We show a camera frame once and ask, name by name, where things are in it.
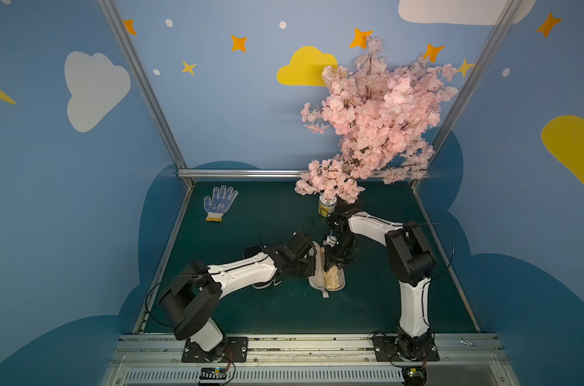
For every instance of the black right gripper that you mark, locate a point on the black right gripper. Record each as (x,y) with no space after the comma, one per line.
(345,244)

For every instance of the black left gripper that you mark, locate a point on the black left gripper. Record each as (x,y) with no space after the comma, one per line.
(306,251)

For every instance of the beige umbrella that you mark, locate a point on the beige umbrella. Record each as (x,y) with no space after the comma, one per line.
(334,278)

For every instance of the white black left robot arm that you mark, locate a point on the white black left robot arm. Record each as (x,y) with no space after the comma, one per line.
(190,298)

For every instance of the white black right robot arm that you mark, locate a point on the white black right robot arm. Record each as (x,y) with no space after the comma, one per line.
(410,258)

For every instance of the yellow white tin can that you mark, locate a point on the yellow white tin can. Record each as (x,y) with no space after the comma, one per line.
(327,206)

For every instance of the white blue dotted work glove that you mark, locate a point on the white blue dotted work glove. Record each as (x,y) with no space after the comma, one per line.
(219,202)

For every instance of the right controller circuit board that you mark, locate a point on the right controller circuit board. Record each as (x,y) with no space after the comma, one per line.
(414,376)

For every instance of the controller circuit board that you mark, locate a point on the controller circuit board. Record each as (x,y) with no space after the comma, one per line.
(209,376)
(414,376)

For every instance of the left controller circuit board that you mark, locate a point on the left controller circuit board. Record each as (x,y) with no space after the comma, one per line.
(209,376)

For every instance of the pink cherry blossom tree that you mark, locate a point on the pink cherry blossom tree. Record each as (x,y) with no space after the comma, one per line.
(380,116)

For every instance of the rear aluminium frame bar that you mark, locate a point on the rear aluminium frame bar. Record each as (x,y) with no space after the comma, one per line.
(239,174)

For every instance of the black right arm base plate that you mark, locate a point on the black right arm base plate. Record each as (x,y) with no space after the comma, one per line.
(390,348)

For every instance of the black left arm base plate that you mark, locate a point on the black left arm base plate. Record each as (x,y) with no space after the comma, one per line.
(234,349)

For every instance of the aluminium front rail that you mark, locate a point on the aluminium front rail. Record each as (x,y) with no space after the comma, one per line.
(311,359)

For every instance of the right aluminium frame post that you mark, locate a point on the right aluminium frame post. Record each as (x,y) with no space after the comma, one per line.
(489,50)

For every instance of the aluminium frame post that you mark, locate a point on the aluminium frame post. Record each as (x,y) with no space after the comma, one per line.
(122,36)
(489,50)

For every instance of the left aluminium frame post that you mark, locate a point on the left aluminium frame post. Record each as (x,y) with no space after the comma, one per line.
(122,36)

